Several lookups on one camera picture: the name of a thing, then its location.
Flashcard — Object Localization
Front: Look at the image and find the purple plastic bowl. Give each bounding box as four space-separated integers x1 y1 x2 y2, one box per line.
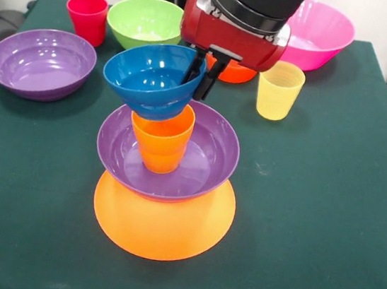
90 88 247 208
0 22 100 109

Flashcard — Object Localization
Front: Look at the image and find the red-orange plastic bowl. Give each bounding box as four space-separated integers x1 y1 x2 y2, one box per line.
204 53 261 87

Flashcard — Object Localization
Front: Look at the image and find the red plastic cup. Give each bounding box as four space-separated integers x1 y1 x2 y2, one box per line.
62 0 110 49

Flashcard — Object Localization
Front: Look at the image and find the large pink plastic bowl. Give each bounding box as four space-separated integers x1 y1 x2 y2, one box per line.
280 0 359 78

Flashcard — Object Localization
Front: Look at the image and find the blue plastic bowl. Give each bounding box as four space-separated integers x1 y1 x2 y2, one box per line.
97 36 210 127

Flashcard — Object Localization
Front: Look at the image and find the dark green table cloth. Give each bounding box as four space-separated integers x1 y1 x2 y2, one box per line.
0 0 387 289

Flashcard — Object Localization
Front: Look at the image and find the yellow plastic cup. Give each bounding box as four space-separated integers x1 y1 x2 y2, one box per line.
253 58 308 124

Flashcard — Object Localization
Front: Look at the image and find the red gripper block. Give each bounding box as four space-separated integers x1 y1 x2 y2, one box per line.
171 0 295 112

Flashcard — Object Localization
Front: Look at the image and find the large yellow-orange plastic bowl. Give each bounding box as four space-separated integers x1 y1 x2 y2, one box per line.
86 162 241 271

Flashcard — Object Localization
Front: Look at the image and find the green plastic bowl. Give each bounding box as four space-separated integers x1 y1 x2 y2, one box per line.
103 0 187 57

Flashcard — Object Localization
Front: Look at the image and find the orange plastic cup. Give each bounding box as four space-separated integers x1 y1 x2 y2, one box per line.
124 98 199 178

